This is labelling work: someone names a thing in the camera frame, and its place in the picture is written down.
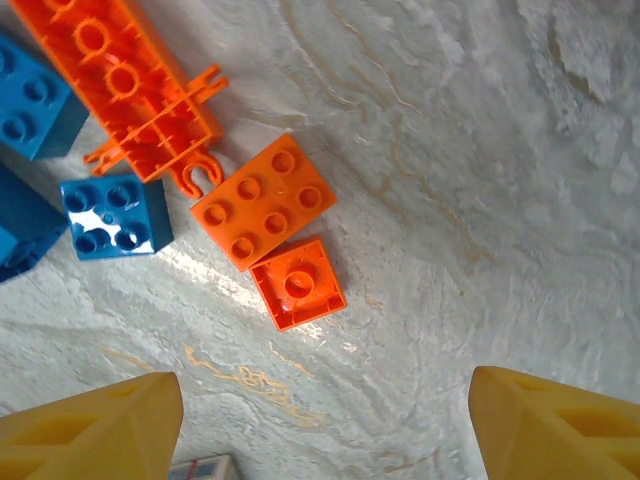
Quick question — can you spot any small orange lego brick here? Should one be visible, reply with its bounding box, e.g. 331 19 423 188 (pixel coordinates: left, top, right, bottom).
248 236 348 333

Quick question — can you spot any orange six-stud lego brick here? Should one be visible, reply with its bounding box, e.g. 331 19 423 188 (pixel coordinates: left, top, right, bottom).
189 132 339 274

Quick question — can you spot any playing card box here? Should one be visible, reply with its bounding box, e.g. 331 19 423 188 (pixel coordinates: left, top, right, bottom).
168 453 238 480

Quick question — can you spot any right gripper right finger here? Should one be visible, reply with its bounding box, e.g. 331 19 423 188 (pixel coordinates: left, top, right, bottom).
468 365 640 480

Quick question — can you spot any long orange lego plate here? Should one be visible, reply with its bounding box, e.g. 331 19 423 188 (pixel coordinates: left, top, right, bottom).
9 0 231 197

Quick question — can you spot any blue four-stud lego brick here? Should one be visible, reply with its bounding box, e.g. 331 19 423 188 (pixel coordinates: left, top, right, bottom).
59 173 176 262

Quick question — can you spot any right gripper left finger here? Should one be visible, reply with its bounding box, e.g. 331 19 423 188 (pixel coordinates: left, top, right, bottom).
0 370 185 480

